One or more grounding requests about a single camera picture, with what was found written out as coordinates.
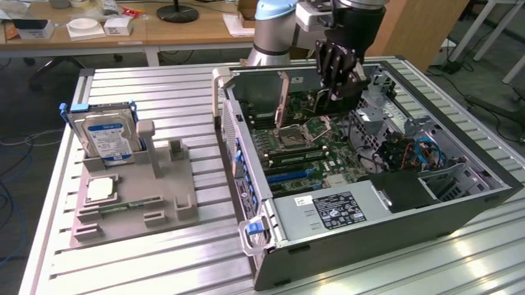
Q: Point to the grey cup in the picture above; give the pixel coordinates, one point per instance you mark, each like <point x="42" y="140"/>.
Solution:
<point x="60" y="3"/>

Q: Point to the hard disk in blue carrier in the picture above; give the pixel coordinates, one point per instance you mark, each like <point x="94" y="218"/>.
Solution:
<point x="106" y="138"/>

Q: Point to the black round lamp base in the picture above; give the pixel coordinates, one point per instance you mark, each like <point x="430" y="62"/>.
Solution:
<point x="176" y="15"/>

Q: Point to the silver metal drive cage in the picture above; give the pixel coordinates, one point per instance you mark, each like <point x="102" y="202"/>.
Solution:
<point x="368" y="120"/>

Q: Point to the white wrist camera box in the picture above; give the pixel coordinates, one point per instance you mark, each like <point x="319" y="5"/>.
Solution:
<point x="307" y="18"/>

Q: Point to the metal disk bay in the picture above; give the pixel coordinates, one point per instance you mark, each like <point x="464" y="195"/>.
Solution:
<point x="450" y="181"/>

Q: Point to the white table frame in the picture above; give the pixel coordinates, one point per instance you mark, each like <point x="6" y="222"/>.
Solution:
<point x="493" y="35"/>

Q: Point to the blue expansion slot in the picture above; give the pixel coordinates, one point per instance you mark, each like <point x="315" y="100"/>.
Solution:
<point x="287" y="175"/>

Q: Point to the CPU socket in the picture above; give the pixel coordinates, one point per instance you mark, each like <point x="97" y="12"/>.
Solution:
<point x="291" y="138"/>

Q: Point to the white round dish block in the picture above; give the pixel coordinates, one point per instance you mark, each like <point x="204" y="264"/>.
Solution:
<point x="85" y="30"/>

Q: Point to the grey power supply unit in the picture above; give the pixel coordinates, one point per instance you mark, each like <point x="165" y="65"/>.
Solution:
<point x="295" y="221"/>

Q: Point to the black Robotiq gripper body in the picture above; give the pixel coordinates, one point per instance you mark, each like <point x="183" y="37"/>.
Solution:
<point x="356" y="30"/>

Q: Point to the metal socket cover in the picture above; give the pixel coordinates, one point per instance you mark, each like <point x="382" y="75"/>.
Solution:
<point x="319" y="126"/>

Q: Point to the blue case latch tab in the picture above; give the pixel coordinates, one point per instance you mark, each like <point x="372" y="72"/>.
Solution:
<point x="252" y="229"/>

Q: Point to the wooden desk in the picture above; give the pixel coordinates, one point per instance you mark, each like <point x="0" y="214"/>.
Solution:
<point x="184" y="33"/>

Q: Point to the black power adapter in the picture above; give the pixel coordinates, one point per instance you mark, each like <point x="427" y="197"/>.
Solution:
<point x="450" y="67"/>

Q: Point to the brown cardboard box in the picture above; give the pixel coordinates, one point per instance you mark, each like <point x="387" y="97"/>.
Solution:
<point x="245" y="12"/>

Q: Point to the green RAM stick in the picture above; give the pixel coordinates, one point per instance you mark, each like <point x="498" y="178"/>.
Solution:
<point x="122" y="206"/>

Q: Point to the silver CPU chip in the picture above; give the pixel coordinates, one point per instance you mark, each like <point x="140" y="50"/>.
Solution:
<point x="100" y="189"/>

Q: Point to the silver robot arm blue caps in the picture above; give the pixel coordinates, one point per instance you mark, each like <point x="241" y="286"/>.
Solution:
<point x="269" y="33"/>

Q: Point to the grey plastic parts rack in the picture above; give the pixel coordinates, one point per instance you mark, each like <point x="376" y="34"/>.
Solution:
<point x="135" y="190"/>

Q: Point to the red packet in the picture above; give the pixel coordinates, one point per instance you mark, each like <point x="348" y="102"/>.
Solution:
<point x="132" y="13"/>

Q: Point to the wooden cabinet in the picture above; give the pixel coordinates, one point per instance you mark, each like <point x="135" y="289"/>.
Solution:
<point x="410" y="30"/>

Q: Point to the open black PC case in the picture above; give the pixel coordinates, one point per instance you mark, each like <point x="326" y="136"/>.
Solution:
<point x="368" y="246"/>

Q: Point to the white box with black top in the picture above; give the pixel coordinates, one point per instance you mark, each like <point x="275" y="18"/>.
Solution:
<point x="34" y="32"/>

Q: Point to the small white labelled box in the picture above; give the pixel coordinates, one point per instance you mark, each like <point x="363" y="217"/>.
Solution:
<point x="116" y="27"/>

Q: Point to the white paper stack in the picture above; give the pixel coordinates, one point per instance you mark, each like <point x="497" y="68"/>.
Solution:
<point x="237" y="27"/>

